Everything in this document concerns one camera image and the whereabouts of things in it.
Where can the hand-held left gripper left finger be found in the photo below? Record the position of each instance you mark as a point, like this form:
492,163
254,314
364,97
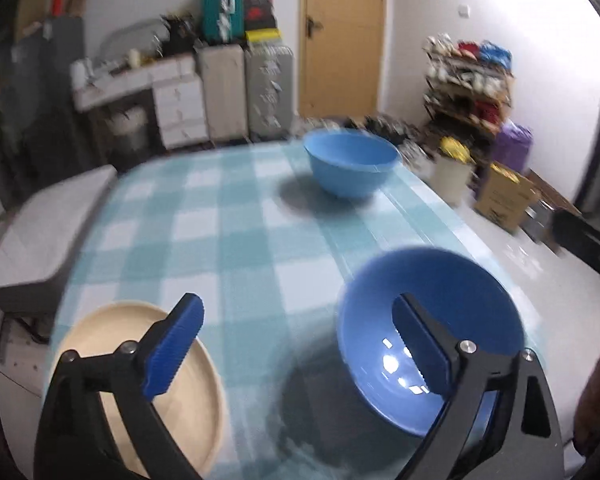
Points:
172,345

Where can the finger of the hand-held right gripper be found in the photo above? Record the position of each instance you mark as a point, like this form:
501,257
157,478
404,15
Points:
580,240

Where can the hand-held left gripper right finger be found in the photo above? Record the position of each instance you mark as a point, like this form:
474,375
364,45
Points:
422,345

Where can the beige plate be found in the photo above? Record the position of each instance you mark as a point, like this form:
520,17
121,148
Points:
200,395

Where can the blue bowl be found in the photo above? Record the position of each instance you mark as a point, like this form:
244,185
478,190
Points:
350,160
375,310

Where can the flat brown cardboard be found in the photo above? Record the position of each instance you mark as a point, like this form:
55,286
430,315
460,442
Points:
555,200

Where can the printed cardboard box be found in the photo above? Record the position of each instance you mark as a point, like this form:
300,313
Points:
507,200

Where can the purple bag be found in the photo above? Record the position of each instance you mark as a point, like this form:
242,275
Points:
513,147

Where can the teal checked tablecloth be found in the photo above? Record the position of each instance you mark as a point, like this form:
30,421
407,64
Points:
260,240

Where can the white box with yellow bag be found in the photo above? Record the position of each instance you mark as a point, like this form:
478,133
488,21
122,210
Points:
452,175

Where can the grey marble coffee table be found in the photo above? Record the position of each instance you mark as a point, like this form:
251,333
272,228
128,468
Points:
45,220

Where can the shoe rack with shoes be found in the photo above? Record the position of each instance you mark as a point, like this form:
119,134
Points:
467,85

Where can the grey woven laundry basket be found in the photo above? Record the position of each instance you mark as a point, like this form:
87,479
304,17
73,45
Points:
126,130

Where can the pile of shoes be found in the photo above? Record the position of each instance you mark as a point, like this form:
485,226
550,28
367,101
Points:
375,127

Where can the white vanity desk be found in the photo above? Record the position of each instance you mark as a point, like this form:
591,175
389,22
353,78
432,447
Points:
175,105

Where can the beige suitcase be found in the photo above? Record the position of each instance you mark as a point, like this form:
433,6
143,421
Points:
222,95

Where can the silver suitcase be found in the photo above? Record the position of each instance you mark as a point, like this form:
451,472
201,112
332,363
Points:
269,90

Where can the dark grey refrigerator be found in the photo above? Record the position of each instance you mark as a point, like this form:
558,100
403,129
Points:
50,100

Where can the white canister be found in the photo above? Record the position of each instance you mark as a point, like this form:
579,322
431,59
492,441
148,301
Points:
81,72

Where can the oval mirror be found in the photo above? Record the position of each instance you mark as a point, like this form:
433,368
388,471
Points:
130,40

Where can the black bag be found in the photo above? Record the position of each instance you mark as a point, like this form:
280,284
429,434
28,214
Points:
180,35

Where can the wooden door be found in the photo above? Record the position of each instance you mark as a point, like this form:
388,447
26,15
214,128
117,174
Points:
342,40

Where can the yellow shoe box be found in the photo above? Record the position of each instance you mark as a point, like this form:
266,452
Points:
263,36

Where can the teal suitcase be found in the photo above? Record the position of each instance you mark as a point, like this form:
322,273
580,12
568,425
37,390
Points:
223,5

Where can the stack of black shoe boxes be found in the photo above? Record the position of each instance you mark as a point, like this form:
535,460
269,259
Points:
259,10

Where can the cardboard boxes on refrigerator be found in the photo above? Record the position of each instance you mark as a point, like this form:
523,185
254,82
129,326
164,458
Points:
50,5

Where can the white light switch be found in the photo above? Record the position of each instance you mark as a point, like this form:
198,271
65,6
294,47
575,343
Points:
463,11

